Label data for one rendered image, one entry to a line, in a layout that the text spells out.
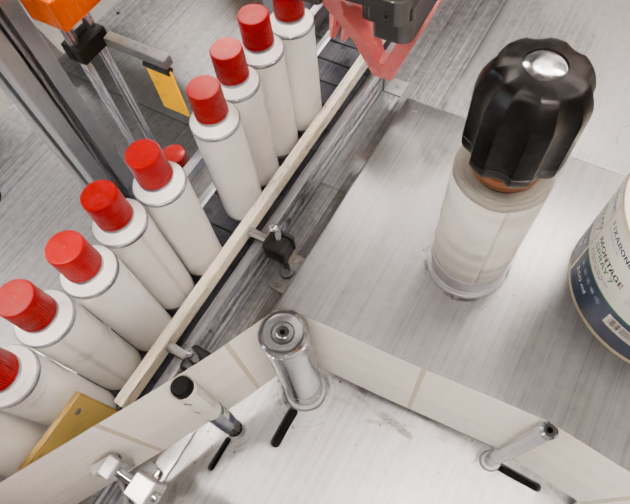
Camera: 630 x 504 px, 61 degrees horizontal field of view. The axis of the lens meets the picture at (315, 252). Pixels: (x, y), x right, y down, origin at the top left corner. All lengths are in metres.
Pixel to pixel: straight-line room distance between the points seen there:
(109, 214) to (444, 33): 0.64
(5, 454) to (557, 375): 0.52
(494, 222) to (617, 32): 0.58
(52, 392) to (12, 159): 0.50
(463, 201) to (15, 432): 0.42
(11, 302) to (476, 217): 0.38
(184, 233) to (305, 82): 0.24
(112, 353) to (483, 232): 0.37
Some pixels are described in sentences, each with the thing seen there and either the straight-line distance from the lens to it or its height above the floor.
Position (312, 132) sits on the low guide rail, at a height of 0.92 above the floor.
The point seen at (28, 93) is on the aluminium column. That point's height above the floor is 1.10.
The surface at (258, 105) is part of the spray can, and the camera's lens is 0.59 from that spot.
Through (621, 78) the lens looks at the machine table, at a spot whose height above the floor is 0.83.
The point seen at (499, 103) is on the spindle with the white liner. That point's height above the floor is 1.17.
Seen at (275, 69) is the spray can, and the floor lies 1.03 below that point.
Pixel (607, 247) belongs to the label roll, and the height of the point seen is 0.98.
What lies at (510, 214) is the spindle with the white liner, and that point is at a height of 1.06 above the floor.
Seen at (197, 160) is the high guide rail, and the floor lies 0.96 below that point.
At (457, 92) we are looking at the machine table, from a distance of 0.86.
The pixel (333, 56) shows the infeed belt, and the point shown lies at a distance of 0.83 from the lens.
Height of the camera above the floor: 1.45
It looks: 62 degrees down
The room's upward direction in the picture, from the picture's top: 10 degrees counter-clockwise
